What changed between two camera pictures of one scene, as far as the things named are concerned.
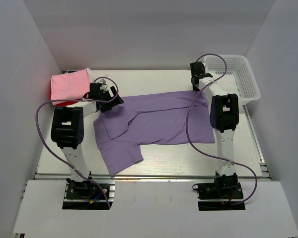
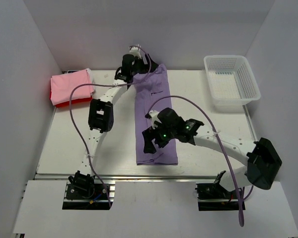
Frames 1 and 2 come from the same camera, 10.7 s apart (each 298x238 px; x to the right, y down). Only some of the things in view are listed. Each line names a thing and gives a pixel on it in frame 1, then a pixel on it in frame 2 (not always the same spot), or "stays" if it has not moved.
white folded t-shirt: [89, 72] stays
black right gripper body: [195, 88] to [165, 135]
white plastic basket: [237, 79] stays
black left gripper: [112, 102] to [145, 67]
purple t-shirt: [158, 119] to [152, 92]
